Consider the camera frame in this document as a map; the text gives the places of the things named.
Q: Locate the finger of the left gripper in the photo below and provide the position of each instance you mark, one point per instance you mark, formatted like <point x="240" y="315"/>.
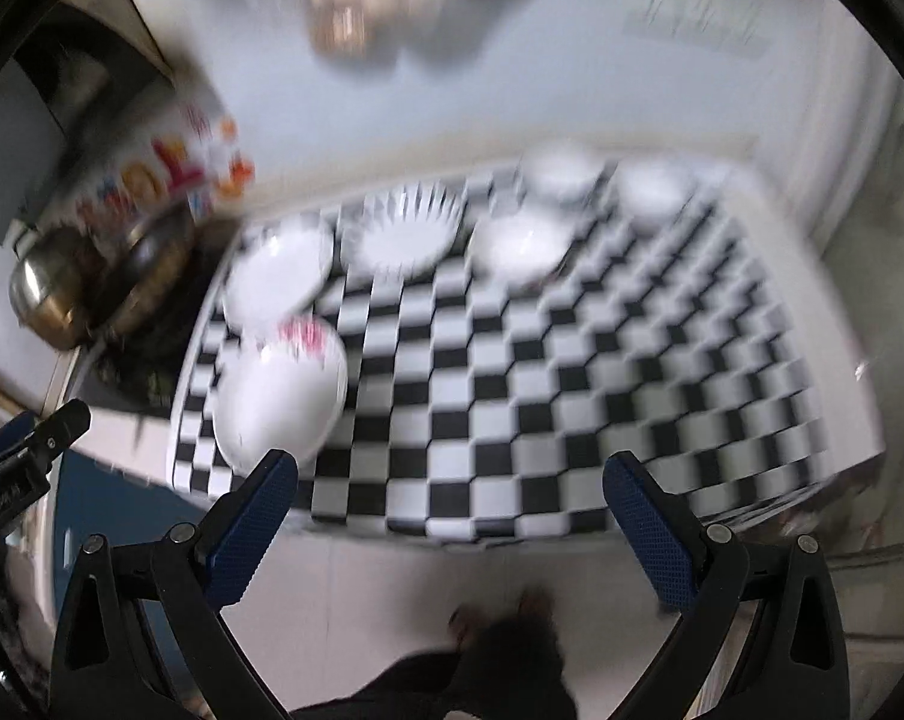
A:
<point x="44" y="440"/>

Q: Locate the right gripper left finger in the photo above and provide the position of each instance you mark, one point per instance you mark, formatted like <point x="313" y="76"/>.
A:
<point x="105" y="661"/>

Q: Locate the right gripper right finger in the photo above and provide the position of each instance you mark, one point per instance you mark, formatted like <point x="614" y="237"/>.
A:
<point x="793" y="663"/>

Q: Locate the white bowl red pattern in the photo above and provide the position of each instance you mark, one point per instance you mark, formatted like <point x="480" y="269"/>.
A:
<point x="285" y="392"/>

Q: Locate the white plate blue stripes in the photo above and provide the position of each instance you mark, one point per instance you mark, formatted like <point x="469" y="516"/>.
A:
<point x="401" y="233"/>

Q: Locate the white plain bowl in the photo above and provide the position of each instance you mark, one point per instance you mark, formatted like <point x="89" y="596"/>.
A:
<point x="520" y="249"/>

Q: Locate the steel kettle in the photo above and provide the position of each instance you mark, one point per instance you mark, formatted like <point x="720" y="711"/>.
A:
<point x="54" y="282"/>

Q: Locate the steel pot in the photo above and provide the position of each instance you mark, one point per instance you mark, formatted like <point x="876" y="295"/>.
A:
<point x="136" y="284"/>

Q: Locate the white plain plate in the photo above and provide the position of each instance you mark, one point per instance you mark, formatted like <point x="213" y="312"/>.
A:
<point x="278" y="275"/>

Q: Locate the colourful printed box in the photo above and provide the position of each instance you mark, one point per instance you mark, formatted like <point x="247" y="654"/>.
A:
<point x="186" y="147"/>

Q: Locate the black white checkered mat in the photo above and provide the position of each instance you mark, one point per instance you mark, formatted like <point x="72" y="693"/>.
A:
<point x="476" y="412"/>

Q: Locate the white bowl colourful dots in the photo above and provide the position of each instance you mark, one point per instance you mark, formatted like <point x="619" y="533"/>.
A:
<point x="563" y="171"/>

